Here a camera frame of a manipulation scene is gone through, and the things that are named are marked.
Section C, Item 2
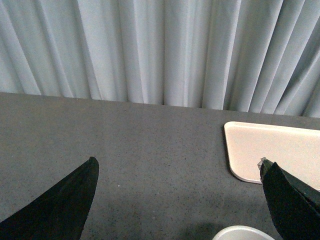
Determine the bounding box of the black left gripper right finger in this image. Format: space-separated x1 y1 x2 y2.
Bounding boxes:
258 157 320 240

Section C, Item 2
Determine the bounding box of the white smiley face mug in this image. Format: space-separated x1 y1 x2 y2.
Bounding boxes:
212 225 274 240

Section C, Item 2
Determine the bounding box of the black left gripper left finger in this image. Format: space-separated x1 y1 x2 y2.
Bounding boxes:
0 157 99 240

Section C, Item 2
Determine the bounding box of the pale grey pleated curtain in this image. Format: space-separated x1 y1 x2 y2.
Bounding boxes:
0 0 320 118

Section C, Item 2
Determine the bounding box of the beige rectangular plastic tray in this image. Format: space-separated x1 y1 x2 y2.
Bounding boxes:
224 121 320 190

